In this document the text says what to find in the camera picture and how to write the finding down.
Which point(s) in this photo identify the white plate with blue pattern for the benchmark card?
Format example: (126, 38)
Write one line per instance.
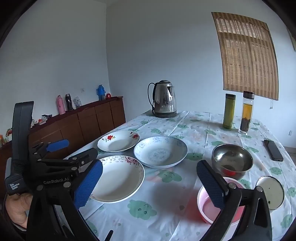
(159, 153)

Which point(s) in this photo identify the white plate with pink floral rim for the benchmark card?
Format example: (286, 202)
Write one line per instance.
(120, 180)

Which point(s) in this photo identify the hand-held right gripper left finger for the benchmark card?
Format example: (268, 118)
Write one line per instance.
(89, 185)

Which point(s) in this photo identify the white enamel bowl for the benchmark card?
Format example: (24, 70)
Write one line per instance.
(271, 192)

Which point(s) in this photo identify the green thermos bottle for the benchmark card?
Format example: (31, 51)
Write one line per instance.
(229, 111)

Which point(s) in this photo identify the pink thermos flask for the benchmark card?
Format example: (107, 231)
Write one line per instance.
(61, 105)

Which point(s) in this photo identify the stainless steel electric kettle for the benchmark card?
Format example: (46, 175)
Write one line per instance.
(165, 97)

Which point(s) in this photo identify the small colourful clutter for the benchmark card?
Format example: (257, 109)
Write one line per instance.
(46, 117)

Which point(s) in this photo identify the red apple ornament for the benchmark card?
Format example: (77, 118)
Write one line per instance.
(108, 96)

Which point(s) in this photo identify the framed wall panel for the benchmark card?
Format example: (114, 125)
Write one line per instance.
(294, 42)

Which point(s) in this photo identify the black smartphone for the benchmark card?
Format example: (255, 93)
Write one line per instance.
(274, 150)

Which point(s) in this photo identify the brown wooden sideboard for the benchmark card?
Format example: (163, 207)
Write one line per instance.
(92, 120)

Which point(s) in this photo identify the blue water bottle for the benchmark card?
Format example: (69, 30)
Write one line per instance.
(101, 92)

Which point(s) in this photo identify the person's left hand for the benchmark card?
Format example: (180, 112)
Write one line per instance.
(17, 208)

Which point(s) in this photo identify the pink plastic bowl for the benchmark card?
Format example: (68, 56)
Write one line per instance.
(205, 209)

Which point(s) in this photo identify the glass tea bottle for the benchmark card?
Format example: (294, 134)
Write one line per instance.
(246, 111)

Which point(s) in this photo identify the white tablecloth with green clouds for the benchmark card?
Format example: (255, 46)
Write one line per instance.
(196, 129)

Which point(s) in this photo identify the black thermos flask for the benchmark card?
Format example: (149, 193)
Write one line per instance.
(69, 103)

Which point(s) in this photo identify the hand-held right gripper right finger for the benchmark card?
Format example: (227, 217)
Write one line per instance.
(211, 185)

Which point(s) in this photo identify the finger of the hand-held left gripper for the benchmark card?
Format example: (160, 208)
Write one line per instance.
(57, 145)
(87, 154)

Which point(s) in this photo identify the bamboo window blind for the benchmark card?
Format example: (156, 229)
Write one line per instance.
(247, 53)

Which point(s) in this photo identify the black kettle base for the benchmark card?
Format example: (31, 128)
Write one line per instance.
(165, 115)

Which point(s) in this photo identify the crumpled plastic bag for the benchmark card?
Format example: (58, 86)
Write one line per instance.
(77, 102)

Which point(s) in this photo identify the white plate with red flowers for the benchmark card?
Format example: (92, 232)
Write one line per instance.
(115, 143)

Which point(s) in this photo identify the stainless steel bowl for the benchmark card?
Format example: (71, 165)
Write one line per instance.
(231, 155)

